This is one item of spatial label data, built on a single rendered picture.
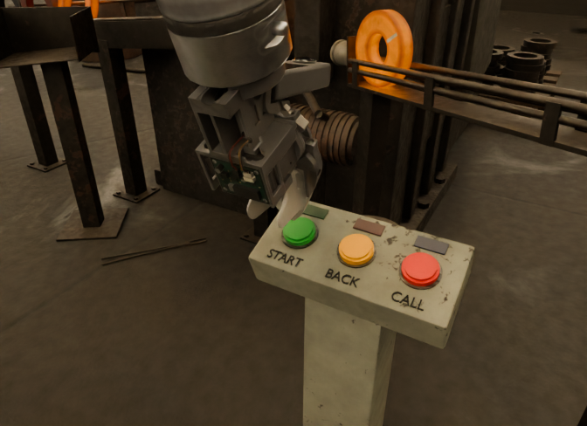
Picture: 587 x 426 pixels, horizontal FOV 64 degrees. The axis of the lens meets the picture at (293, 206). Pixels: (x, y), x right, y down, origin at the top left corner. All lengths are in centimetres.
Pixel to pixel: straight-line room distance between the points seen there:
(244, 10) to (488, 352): 114
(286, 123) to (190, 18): 13
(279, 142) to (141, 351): 97
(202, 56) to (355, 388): 45
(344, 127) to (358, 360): 67
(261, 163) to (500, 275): 129
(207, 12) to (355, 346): 41
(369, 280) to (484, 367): 80
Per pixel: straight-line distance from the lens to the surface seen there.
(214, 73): 36
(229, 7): 34
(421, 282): 52
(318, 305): 58
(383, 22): 104
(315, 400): 71
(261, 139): 42
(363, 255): 54
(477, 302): 148
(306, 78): 47
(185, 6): 34
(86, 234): 180
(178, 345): 130
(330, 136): 115
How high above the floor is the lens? 92
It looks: 30 degrees down
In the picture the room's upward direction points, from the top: straight up
